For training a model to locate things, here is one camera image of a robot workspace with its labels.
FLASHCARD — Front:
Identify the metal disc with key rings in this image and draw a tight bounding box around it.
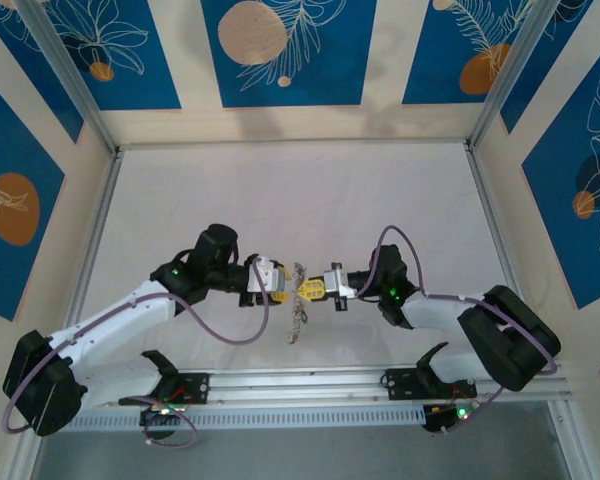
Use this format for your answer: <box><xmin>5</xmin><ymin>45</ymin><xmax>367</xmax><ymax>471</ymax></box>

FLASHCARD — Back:
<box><xmin>284</xmin><ymin>260</ymin><xmax>310</xmax><ymax>346</ymax></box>

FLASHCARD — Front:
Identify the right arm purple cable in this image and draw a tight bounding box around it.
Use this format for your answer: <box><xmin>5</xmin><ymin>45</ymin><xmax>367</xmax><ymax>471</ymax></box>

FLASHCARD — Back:
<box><xmin>359</xmin><ymin>225</ymin><xmax>559</xmax><ymax>421</ymax></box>

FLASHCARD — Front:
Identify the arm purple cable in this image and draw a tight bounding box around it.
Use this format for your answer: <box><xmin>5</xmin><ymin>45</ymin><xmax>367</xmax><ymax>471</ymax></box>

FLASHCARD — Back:
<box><xmin>0</xmin><ymin>254</ymin><xmax>271</xmax><ymax>448</ymax></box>
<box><xmin>359</xmin><ymin>225</ymin><xmax>559</xmax><ymax>421</ymax></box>

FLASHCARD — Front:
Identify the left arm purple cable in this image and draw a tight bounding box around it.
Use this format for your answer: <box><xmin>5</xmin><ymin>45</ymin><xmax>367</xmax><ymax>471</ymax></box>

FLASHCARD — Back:
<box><xmin>0</xmin><ymin>254</ymin><xmax>271</xmax><ymax>448</ymax></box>

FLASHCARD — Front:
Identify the wide aluminium mounting rail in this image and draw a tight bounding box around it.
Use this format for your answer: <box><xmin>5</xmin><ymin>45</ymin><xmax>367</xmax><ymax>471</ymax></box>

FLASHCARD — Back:
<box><xmin>22</xmin><ymin>360</ymin><xmax>574</xmax><ymax>410</ymax></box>

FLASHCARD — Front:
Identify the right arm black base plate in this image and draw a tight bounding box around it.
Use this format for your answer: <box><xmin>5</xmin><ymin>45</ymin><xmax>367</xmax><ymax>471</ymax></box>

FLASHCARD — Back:
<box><xmin>383</xmin><ymin>367</ymin><xmax>477</xmax><ymax>401</ymax></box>

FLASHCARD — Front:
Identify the aluminium frame bar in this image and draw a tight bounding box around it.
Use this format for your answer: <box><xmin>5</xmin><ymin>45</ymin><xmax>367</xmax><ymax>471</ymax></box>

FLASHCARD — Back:
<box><xmin>114</xmin><ymin>141</ymin><xmax>474</xmax><ymax>151</ymax></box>
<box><xmin>52</xmin><ymin>147</ymin><xmax>126</xmax><ymax>374</ymax></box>
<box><xmin>463</xmin><ymin>142</ymin><xmax>545</xmax><ymax>362</ymax></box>

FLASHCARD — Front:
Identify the slotted grey cable duct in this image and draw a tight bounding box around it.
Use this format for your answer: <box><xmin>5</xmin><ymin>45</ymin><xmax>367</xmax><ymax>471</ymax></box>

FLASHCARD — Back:
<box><xmin>42</xmin><ymin>403</ymin><xmax>429</xmax><ymax>434</ymax></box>

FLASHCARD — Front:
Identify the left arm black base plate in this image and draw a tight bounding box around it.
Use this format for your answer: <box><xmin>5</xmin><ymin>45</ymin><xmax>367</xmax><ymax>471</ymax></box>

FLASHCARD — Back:
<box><xmin>118</xmin><ymin>372</ymin><xmax>210</xmax><ymax>406</ymax></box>

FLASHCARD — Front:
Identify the aluminium frame post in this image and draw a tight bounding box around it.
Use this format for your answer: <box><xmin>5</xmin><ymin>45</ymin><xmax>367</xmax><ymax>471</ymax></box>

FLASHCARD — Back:
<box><xmin>467</xmin><ymin>0</ymin><xmax>566</xmax><ymax>151</ymax></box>
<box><xmin>15</xmin><ymin>0</ymin><xmax>121</xmax><ymax>156</ymax></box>

